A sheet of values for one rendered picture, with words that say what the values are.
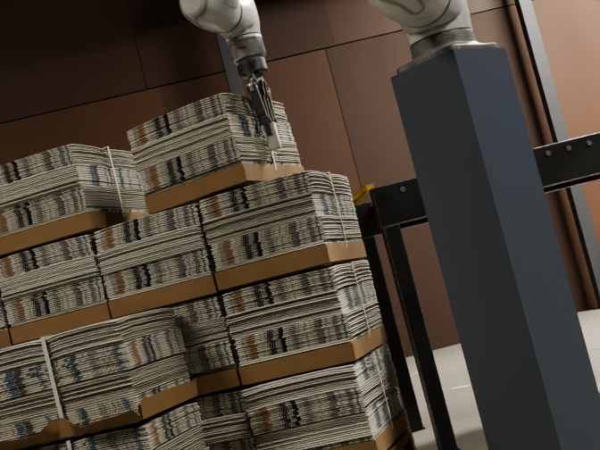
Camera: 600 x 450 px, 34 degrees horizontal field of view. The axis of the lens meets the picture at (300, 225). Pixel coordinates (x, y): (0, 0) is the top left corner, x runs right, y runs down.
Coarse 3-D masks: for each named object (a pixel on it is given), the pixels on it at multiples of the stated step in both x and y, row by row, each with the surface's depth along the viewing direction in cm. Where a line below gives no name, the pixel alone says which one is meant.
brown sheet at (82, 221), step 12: (72, 216) 242; (84, 216) 241; (96, 216) 244; (108, 216) 250; (120, 216) 256; (132, 216) 264; (144, 216) 271; (36, 228) 244; (48, 228) 244; (60, 228) 243; (72, 228) 242; (84, 228) 241; (0, 240) 247; (12, 240) 246; (24, 240) 246; (36, 240) 245; (48, 240) 244; (0, 252) 248
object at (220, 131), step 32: (224, 96) 234; (160, 128) 240; (192, 128) 235; (224, 128) 232; (256, 128) 245; (160, 160) 239; (192, 160) 236; (224, 160) 232; (256, 160) 239; (224, 192) 236
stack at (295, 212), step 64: (256, 192) 228; (320, 192) 232; (64, 256) 242; (128, 256) 237; (192, 256) 233; (256, 256) 228; (0, 320) 248; (192, 320) 234; (256, 320) 229; (320, 320) 224; (256, 384) 233; (320, 384) 224; (384, 384) 242; (256, 448) 230; (320, 448) 224
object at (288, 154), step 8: (280, 104) 265; (280, 112) 264; (280, 120) 262; (280, 128) 260; (288, 128) 264; (280, 136) 257; (288, 136) 263; (288, 144) 260; (280, 152) 254; (288, 152) 259; (296, 152) 264; (280, 160) 252; (288, 160) 257; (296, 160) 262
